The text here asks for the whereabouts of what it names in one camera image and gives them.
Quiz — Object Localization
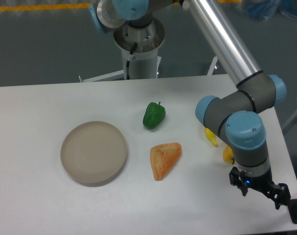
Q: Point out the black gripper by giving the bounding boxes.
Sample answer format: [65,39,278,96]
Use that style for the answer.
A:
[229,166,291,210]

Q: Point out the yellow bell pepper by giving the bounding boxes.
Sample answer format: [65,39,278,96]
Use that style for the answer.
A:
[223,146,235,165]

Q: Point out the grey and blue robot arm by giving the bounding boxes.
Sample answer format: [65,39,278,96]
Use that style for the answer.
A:
[89,0,291,209]

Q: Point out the green bell pepper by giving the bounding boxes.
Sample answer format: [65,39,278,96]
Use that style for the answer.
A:
[142,102,166,130]

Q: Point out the yellow banana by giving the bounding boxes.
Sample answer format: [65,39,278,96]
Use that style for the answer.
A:
[205,128,218,147]

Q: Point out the orange triangular bread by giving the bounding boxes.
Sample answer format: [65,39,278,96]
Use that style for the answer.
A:
[150,142,182,181]

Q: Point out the beige round plate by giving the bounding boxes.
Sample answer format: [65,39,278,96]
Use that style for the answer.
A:
[60,121,127,187]

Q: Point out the blue plastic bags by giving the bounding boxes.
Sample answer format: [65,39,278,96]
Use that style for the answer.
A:
[241,0,297,20]

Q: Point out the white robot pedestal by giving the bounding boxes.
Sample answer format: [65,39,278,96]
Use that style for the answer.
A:
[114,14,165,80]

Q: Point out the white base frame bar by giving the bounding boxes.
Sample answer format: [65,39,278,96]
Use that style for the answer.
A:
[78,70,124,83]

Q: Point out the black cable on pedestal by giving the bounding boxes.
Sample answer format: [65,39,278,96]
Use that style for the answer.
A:
[125,42,138,80]

